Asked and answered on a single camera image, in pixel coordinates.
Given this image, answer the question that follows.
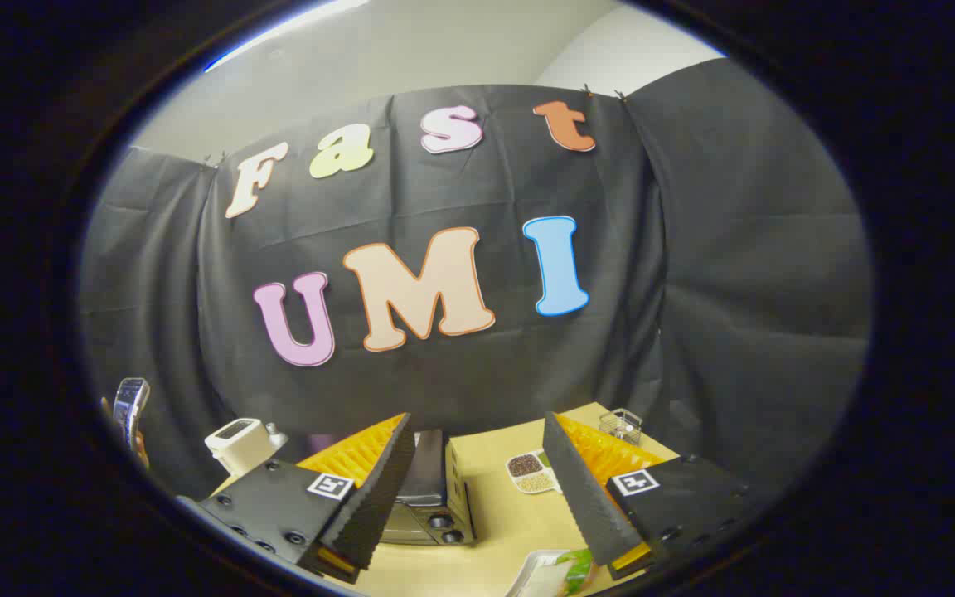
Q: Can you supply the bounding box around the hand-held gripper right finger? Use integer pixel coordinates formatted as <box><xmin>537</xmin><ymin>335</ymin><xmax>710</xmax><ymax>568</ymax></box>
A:
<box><xmin>541</xmin><ymin>412</ymin><xmax>754</xmax><ymax>581</ymax></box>

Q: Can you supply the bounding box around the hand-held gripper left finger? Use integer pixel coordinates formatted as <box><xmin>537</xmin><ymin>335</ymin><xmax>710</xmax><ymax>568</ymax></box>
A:
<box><xmin>196</xmin><ymin>412</ymin><xmax>417</xmax><ymax>585</ymax></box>

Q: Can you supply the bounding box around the black toaster oven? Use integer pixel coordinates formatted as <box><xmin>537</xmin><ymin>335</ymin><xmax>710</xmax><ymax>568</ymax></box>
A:
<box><xmin>378</xmin><ymin>428</ymin><xmax>478</xmax><ymax>548</ymax></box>

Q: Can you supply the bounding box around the white bread lettuce sandwich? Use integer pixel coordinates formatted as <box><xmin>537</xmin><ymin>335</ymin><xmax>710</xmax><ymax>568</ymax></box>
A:
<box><xmin>556</xmin><ymin>547</ymin><xmax>596</xmax><ymax>595</ymax></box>

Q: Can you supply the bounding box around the white divided dish with beans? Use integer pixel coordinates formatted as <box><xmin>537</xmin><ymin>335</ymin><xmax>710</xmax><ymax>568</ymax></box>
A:
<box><xmin>506</xmin><ymin>449</ymin><xmax>563</xmax><ymax>496</ymax></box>

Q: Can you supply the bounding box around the white ribbed dish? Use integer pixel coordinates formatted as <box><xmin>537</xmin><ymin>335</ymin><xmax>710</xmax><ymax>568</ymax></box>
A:
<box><xmin>505</xmin><ymin>549</ymin><xmax>578</xmax><ymax>597</ymax></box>

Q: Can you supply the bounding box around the white countertop appliance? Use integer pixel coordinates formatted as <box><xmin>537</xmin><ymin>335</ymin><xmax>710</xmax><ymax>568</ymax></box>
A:
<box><xmin>204</xmin><ymin>417</ymin><xmax>289</xmax><ymax>478</ymax></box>

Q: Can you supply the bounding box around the black backdrop cloth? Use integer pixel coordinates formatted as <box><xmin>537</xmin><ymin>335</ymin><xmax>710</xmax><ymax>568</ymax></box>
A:
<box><xmin>80</xmin><ymin>58</ymin><xmax>872</xmax><ymax>501</ymax></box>

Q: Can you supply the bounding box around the metal wire basket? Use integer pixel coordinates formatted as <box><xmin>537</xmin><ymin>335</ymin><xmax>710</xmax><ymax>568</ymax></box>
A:
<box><xmin>599</xmin><ymin>408</ymin><xmax>643</xmax><ymax>448</ymax></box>

